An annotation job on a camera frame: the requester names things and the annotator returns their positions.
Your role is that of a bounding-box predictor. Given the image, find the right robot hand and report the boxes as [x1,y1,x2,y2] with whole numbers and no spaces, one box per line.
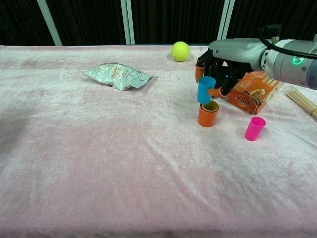
[195,38,267,97]

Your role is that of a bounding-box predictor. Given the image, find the light blue plastic cup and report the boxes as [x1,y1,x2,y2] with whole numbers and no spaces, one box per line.
[197,76,216,104]

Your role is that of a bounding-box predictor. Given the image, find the yellow plastic cup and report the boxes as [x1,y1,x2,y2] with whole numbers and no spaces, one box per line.
[201,100,220,113]

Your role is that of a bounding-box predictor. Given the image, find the pink plastic cup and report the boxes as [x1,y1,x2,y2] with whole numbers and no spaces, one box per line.
[244,116,267,142]

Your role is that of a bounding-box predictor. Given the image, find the orange plastic cup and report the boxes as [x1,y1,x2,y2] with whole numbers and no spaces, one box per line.
[198,103,220,128]

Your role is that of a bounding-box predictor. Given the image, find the orange biscuit box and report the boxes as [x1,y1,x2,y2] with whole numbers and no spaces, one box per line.
[226,71,284,116]

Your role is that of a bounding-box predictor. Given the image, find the yellow tennis ball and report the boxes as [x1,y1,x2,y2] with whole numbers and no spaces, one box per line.
[170,41,191,62]

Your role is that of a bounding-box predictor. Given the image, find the wooden sticks in plastic bag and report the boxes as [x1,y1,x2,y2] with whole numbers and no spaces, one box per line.
[286,85,317,117]

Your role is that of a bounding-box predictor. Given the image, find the silver snack bag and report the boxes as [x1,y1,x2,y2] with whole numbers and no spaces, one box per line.
[81,62,156,92]

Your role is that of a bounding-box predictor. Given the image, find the pink velvet table cloth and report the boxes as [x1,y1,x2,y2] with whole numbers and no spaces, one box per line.
[0,44,317,238]

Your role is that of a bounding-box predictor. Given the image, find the white partition post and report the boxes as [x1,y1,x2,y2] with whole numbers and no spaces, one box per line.
[120,0,136,45]
[36,0,62,47]
[216,0,235,41]

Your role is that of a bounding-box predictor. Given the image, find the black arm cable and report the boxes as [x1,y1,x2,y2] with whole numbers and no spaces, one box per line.
[257,23,317,60]

